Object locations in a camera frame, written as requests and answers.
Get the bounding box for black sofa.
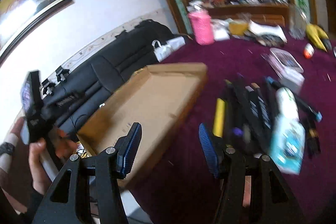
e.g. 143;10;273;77
39;19;189;135

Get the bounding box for clear plastic box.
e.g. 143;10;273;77
278;68;305;94

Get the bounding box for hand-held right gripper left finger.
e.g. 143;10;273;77
31;122;143;224

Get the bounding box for plastic container printed lid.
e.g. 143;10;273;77
269;48;303;77

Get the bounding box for person's left hand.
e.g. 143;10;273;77
29;132;80;195

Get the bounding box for yellow container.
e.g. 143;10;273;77
228;20;249;36

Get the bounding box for yellow marker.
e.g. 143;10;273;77
213;98;227;138

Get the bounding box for white packet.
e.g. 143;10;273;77
212;19;231;41

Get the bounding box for dark snack bag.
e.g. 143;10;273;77
244;32;286;47

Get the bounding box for pile of black markers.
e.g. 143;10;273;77
223;73;323;161

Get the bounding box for person's left forearm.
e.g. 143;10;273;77
0;132;34;203

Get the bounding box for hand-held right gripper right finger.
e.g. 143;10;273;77
199;123;306;224

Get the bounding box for white paper sheet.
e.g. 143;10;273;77
248;20;288;43

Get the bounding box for cardboard box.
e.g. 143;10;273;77
76;63;208;189

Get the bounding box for white plastic bag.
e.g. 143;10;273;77
152;36;187;62

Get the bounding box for black wristwatch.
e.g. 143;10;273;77
0;142;15;156

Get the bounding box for yellow cloth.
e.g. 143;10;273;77
306;24;332;52

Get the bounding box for glass mug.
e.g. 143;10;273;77
289;4;307;39

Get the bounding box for pink cup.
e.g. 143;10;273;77
188;9;215;45

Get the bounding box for black metal clip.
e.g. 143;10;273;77
56;68;71;83
41;81;56;97

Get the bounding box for white orange small toy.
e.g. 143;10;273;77
303;43;314;59

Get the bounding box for white teal tube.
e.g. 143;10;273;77
269;87;306;175

